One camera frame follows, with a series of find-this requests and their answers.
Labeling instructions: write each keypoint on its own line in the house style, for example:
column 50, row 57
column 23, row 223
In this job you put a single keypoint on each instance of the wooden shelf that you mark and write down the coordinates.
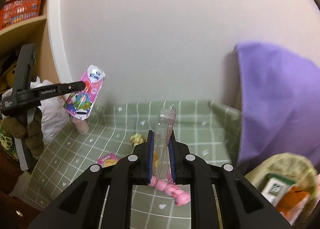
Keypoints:
column 34, row 30

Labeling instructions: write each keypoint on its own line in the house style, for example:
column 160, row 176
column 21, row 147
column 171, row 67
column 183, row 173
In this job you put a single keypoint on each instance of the clear plastic wrapper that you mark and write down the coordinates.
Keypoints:
column 162, row 145

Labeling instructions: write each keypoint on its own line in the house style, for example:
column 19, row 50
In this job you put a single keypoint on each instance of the green trash bag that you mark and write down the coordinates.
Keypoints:
column 297, row 168

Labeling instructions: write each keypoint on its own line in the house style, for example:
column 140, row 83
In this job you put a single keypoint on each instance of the orange storage basket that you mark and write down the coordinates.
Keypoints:
column 15, row 11

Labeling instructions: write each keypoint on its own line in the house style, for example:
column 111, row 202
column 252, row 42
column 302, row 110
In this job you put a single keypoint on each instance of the pink cup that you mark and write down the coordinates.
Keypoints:
column 81, row 125

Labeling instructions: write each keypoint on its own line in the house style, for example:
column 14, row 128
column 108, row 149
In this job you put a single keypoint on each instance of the gold yellow wrapper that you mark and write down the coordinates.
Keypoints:
column 137, row 139

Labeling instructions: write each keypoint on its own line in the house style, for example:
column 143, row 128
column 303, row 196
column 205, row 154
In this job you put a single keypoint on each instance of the pink cartoon milk carton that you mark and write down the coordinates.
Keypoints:
column 80, row 104

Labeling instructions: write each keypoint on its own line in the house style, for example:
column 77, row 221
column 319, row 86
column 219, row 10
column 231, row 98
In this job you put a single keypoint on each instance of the orange bread bag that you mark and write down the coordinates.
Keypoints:
column 292, row 204

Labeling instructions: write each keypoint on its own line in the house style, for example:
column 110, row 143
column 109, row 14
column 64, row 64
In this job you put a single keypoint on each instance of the green grid bed sheet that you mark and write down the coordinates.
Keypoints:
column 211, row 131

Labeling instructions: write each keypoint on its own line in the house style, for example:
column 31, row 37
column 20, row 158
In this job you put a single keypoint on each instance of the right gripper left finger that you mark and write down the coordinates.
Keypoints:
column 101, row 197

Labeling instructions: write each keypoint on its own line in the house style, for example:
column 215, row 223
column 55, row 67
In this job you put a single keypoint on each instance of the white plastic bag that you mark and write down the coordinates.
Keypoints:
column 54, row 117

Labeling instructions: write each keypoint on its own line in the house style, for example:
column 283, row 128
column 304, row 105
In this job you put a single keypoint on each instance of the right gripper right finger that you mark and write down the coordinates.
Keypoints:
column 220, row 197

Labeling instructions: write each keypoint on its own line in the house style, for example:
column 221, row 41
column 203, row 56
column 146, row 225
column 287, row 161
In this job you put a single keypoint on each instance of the green white milk pouch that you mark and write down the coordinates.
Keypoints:
column 275, row 186

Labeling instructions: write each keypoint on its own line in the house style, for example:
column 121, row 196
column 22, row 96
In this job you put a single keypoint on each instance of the purple pillow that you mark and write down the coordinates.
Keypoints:
column 279, row 104

